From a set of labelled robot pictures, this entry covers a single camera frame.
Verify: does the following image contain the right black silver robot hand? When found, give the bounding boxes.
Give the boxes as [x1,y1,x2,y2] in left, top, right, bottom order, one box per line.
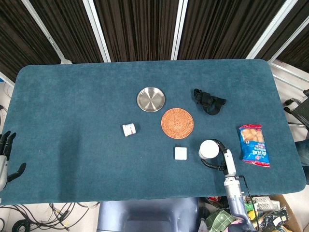
[199,138,238,178]

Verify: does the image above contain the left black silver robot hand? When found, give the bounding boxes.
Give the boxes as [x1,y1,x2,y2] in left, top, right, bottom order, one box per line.
[0,131,27,191]

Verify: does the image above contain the white paper cup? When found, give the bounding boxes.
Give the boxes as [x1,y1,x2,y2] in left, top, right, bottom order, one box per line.
[198,139,220,160]

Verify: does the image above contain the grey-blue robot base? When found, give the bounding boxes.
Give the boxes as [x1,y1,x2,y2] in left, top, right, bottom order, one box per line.
[97,197,201,232]

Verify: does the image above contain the orange woven round coaster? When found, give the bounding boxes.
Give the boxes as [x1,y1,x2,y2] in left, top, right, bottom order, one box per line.
[160,108,195,140]

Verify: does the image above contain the blue snack bag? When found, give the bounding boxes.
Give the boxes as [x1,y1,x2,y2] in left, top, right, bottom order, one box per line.
[238,124,271,168]

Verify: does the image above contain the white charger adapter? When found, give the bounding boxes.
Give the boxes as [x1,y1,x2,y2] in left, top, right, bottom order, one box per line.
[174,144,188,161]

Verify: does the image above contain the green checkered cloth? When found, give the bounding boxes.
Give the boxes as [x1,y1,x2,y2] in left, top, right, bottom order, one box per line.
[204,209,239,232]

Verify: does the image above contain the black plastic bag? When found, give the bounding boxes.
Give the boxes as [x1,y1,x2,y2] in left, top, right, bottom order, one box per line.
[261,206,291,232]

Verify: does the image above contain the dark blue fabric object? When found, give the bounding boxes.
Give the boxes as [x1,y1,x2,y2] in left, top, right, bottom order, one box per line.
[295,141,309,167]

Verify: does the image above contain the teal table cover cloth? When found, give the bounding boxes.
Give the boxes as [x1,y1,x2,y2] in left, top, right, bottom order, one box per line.
[0,58,307,206]

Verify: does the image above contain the brown cardboard box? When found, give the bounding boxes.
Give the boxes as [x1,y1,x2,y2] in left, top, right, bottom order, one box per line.
[269,194,305,232]

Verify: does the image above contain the black chair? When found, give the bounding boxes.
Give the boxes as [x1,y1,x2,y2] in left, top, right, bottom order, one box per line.
[282,88,309,129]

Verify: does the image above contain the round stainless steel plate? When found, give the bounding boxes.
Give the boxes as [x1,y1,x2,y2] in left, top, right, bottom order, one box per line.
[136,87,167,113]

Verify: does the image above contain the small white jar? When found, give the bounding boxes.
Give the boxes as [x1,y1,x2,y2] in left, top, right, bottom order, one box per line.
[122,123,137,138]

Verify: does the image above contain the dark slatted partition panel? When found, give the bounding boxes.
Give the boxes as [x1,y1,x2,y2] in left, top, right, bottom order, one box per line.
[246,0,309,73]
[0,0,64,83]
[83,0,188,62]
[21,0,112,64]
[171,0,295,60]

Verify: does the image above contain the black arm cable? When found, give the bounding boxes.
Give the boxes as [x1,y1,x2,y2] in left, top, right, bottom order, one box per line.
[235,174,261,231]

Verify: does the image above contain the black floor cable tangle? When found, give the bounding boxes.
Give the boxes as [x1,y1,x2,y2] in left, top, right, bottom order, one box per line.
[0,202,98,232]

